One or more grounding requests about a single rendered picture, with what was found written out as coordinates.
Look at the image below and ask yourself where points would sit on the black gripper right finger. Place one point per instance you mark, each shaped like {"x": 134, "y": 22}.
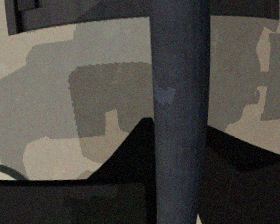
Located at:
{"x": 241, "y": 182}

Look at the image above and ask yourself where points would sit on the dark blue-grey cylinder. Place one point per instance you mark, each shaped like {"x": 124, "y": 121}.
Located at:
{"x": 180, "y": 36}

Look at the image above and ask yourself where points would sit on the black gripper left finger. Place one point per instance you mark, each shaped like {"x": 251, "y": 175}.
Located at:
{"x": 123, "y": 191}

